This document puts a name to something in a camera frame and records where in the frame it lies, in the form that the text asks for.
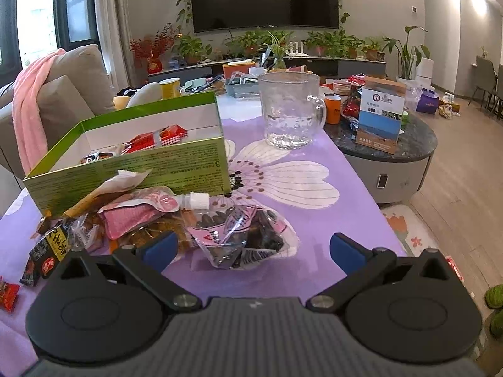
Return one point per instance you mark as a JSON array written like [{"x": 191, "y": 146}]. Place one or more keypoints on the black framed window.
[{"x": 74, "y": 8}]

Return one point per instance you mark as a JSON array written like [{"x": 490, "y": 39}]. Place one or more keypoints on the hanging vine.
[
  {"x": 184, "y": 4},
  {"x": 342, "y": 4}
]

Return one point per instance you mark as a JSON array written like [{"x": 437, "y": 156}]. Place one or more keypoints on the spider plant in glass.
[{"x": 279, "y": 51}]

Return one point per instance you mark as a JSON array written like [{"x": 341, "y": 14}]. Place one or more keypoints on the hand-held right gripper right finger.
[{"x": 346, "y": 253}]

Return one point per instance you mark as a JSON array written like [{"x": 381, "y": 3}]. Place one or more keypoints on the white air purifier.
[{"x": 425, "y": 70}]

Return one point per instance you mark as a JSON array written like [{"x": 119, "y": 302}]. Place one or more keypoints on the purple gift bag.
[{"x": 428, "y": 103}]

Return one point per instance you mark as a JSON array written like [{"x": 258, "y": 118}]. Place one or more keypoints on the small dark red packet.
[{"x": 37, "y": 273}]

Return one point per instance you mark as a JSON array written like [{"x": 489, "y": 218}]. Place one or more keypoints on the large leafy floor plant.
[{"x": 404, "y": 51}]

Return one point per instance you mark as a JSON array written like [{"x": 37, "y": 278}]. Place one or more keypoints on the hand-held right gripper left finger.
[{"x": 161, "y": 252}]

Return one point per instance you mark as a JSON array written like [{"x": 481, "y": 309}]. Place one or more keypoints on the red candy wrapper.
[{"x": 8, "y": 294}]

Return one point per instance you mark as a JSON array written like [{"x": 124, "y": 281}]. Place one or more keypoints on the long beige yellow packet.
[{"x": 114, "y": 186}]

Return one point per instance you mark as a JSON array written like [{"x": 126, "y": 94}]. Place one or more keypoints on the clear bag of sunflower seeds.
[{"x": 243, "y": 235}]

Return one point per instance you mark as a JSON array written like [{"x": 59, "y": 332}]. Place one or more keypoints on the pink blanket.
[{"x": 33, "y": 102}]

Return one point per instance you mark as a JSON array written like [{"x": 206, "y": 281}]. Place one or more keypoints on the black yellow-label snack packet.
[{"x": 53, "y": 247}]

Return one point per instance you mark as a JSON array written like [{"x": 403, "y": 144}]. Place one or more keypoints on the floral floor rug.
[{"x": 416, "y": 235}]

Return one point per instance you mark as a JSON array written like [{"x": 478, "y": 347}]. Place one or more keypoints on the potted green plant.
[
  {"x": 353, "y": 47},
  {"x": 192, "y": 49},
  {"x": 318, "y": 43},
  {"x": 249, "y": 43}
]

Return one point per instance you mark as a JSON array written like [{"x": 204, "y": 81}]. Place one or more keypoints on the light curtain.
[{"x": 114, "y": 15}]

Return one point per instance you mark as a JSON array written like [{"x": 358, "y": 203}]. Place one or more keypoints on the orange box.
[{"x": 239, "y": 71}]

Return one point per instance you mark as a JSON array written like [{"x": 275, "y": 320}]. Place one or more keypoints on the pink spout pouch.
[{"x": 133, "y": 218}]

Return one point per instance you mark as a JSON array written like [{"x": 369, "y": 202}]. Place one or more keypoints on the grey dining chair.
[{"x": 485, "y": 80}]

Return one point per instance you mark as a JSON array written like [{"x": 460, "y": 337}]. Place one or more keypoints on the grey tray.
[{"x": 241, "y": 88}]

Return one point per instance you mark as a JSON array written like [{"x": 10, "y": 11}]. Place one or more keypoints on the red checkered snack packet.
[{"x": 153, "y": 139}]

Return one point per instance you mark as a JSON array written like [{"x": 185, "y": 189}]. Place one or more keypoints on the red berry plant in vase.
[{"x": 153, "y": 49}]

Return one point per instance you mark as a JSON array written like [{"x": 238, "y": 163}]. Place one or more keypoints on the green cardboard box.
[{"x": 157, "y": 169}]

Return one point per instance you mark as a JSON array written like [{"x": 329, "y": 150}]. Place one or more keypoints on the yellow can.
[{"x": 171, "y": 88}]

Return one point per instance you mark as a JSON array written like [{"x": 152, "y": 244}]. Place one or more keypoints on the purple floral tablecloth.
[{"x": 314, "y": 220}]

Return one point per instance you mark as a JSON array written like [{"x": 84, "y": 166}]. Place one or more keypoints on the orange mug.
[{"x": 332, "y": 110}]

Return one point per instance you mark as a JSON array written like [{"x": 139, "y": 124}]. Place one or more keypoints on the green slippers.
[{"x": 495, "y": 298}]

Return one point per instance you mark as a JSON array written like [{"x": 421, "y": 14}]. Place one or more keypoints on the blue white carton box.
[{"x": 379, "y": 125}]

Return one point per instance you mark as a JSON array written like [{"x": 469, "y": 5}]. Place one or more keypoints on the grey sofa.
[{"x": 74, "y": 86}]

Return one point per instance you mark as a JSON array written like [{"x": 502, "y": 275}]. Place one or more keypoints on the round dark coffee table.
[{"x": 408, "y": 165}]

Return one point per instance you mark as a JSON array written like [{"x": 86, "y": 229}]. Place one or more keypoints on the white red bottle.
[{"x": 456, "y": 269}]

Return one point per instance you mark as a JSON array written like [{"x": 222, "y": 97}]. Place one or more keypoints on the glass pitcher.
[{"x": 289, "y": 110}]

